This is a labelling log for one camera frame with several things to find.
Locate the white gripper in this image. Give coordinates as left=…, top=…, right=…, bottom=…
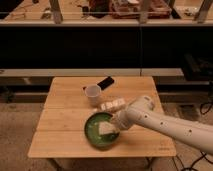
left=111, top=110, right=132, bottom=131

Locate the white sponge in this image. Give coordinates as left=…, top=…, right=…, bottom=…
left=99, top=122, right=115, bottom=135

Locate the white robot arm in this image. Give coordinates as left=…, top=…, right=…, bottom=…
left=111, top=96, right=213, bottom=155

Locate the green ceramic bowl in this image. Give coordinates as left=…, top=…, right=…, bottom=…
left=84, top=112, right=119, bottom=148

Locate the clear plastic bottle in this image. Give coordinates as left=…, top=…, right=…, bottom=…
left=93, top=98, right=126, bottom=113

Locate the white plastic cup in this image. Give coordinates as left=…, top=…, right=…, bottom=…
left=84, top=85, right=101, bottom=107

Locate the long wooden bench shelf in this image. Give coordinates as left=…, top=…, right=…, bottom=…
left=0, top=68, right=184, bottom=77

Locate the wooden table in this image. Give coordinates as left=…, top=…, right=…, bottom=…
left=27, top=76, right=177, bottom=171

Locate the black cable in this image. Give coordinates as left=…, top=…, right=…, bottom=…
left=171, top=99, right=213, bottom=171

